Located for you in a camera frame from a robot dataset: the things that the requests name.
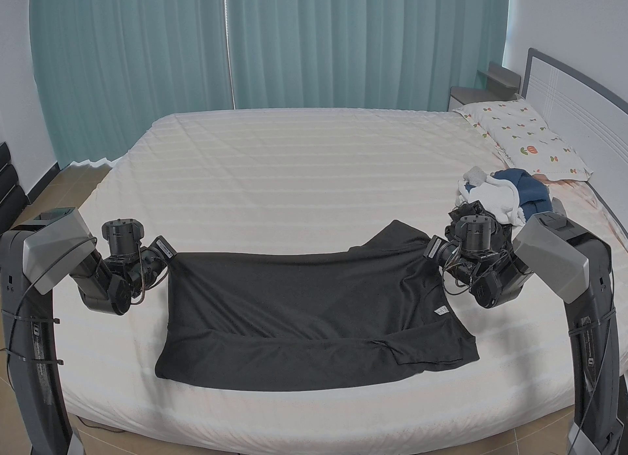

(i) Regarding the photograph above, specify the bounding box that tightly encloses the pile of clothes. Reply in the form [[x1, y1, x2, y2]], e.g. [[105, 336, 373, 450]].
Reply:
[[445, 166, 570, 250]]

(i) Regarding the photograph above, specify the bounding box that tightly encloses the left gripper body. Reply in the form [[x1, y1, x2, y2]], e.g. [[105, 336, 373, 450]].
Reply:
[[142, 235, 179, 275]]

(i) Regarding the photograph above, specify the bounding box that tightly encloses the bed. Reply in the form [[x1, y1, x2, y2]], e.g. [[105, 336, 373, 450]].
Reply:
[[29, 47, 628, 453]]

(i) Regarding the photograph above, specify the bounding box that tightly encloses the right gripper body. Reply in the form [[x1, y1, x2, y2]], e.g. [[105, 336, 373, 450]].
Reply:
[[424, 237, 461, 268]]

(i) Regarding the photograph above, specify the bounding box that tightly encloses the white printed pillow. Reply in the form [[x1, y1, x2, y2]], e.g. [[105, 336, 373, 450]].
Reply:
[[452, 99, 594, 182]]

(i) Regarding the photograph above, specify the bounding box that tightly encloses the black T-shirt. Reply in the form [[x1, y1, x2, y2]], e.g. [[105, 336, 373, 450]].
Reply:
[[154, 220, 480, 392]]

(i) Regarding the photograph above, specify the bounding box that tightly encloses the grey bedside table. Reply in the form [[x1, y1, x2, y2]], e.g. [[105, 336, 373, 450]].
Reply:
[[449, 61, 521, 111]]

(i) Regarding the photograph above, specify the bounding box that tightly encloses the blue-green curtain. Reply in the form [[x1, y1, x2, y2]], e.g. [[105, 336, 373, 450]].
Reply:
[[226, 0, 511, 112], [29, 0, 235, 170]]

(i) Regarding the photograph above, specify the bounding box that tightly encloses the black cable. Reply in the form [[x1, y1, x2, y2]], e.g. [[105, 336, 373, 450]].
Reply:
[[6, 237, 98, 370], [441, 267, 473, 296], [78, 416, 126, 434]]

